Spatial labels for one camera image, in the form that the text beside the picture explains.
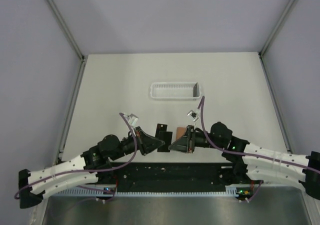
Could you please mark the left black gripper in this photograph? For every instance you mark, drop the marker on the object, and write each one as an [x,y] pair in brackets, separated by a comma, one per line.
[147,143]

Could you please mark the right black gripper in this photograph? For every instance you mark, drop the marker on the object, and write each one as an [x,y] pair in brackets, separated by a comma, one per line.
[185,143]

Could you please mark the brown leather card holder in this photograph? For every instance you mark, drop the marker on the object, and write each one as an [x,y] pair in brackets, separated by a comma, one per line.
[180,131]

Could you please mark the black credit card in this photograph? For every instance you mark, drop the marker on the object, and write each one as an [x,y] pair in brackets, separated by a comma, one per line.
[160,128]
[166,137]

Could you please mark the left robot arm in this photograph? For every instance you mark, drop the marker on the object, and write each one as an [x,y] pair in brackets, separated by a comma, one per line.
[91,167]

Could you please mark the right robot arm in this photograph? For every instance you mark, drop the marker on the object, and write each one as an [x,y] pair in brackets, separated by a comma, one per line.
[253,162]

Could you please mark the white plastic basket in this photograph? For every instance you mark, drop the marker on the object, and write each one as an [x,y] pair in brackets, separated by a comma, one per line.
[173,91]

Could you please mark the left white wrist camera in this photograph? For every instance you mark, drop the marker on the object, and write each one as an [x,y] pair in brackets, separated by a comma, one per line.
[131,119]

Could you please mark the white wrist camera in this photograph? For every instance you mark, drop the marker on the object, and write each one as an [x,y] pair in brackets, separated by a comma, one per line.
[131,119]
[194,115]

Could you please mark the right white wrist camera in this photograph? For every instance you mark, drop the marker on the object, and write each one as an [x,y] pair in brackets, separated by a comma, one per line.
[194,115]

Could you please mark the left aluminium frame post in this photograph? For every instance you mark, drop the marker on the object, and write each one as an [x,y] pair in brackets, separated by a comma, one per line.
[65,29]

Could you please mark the aluminium frame post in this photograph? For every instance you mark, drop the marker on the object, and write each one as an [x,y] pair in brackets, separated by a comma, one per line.
[65,29]
[277,27]

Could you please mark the right aluminium frame post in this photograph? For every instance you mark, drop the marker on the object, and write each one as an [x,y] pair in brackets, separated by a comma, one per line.
[277,27]

